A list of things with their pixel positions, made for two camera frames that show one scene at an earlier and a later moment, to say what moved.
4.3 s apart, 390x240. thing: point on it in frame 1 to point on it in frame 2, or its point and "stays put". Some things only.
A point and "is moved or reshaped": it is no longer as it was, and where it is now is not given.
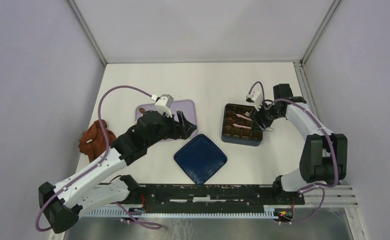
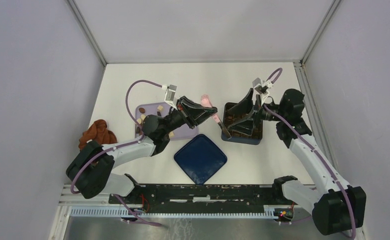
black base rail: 204,198 stays put
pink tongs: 238,125 is moved or reshaped
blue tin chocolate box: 237,126 stays put
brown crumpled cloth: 92,142 stays put
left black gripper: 187,129 to 189,120
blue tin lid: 200,158 stays put
